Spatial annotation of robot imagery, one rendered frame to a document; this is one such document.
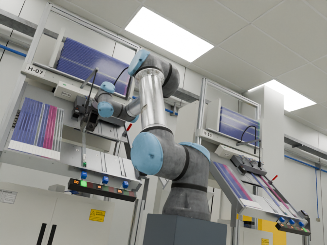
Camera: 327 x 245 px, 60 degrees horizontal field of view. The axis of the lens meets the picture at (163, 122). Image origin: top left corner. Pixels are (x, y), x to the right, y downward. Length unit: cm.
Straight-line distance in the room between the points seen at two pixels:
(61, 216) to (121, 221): 198
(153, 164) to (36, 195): 101
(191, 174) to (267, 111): 403
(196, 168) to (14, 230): 109
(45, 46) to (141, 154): 162
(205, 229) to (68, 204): 104
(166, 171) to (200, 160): 13
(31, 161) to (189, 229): 83
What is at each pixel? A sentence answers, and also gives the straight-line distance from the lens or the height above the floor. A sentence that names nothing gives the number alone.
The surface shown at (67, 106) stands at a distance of 190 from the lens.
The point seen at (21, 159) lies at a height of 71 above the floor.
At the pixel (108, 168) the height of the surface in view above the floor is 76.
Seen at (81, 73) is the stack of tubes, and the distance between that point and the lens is 206.
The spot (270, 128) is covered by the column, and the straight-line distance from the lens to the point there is 481.
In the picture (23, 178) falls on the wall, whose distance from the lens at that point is 335.
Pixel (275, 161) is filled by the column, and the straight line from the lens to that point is 473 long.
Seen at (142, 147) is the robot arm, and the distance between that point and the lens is 82.
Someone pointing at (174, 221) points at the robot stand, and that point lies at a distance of 80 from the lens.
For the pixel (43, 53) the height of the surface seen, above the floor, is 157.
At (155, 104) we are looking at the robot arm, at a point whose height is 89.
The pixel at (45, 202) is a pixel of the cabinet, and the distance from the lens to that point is 170.
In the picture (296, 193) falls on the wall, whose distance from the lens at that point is 598.
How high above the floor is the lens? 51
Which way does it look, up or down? 21 degrees up
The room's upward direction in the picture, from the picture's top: 9 degrees clockwise
